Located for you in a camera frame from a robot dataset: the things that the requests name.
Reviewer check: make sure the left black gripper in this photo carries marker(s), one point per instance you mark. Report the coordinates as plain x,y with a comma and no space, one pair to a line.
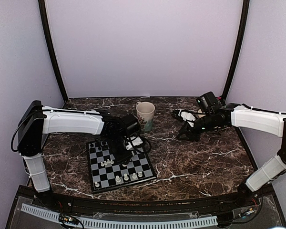
121,158

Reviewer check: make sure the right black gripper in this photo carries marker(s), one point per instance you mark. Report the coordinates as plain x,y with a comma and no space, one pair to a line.
193,136

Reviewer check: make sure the black grey chessboard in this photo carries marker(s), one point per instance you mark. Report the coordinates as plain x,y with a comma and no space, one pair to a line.
103,168

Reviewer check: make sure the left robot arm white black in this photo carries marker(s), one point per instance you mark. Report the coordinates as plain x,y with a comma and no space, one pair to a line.
39,123

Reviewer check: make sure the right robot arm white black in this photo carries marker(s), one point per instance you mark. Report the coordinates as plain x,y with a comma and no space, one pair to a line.
264,130

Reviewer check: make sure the cream floral mug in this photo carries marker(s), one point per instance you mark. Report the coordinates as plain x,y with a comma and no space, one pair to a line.
145,113

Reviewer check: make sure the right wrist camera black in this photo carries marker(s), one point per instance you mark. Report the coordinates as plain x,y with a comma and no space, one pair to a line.
209,103

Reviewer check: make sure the black front rail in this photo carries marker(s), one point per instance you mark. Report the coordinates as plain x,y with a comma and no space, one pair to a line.
134,202

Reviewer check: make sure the white slotted cable duct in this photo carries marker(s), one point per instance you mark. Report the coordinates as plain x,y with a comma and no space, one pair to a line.
116,222

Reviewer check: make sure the right black frame post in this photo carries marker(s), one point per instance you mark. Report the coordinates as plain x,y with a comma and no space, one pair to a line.
237,49

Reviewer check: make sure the black frame post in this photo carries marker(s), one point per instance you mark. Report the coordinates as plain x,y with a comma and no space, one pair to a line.
51,51
237,49

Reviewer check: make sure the left black frame post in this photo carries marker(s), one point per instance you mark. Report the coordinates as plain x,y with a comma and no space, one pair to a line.
51,51

